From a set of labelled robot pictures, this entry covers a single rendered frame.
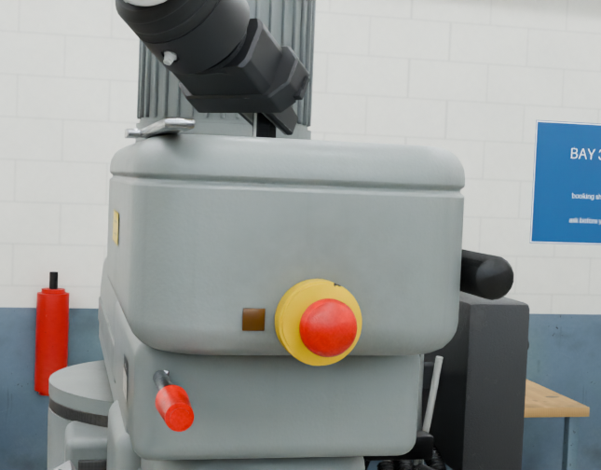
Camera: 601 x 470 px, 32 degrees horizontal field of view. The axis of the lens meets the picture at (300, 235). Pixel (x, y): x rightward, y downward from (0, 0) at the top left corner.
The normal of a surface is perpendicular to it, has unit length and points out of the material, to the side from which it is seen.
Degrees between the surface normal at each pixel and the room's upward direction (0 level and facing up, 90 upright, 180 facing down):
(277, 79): 59
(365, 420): 90
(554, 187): 90
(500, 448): 90
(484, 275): 90
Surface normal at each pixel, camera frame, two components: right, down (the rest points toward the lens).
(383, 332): 0.22, 0.22
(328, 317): 0.20, -0.02
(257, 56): 0.84, 0.06
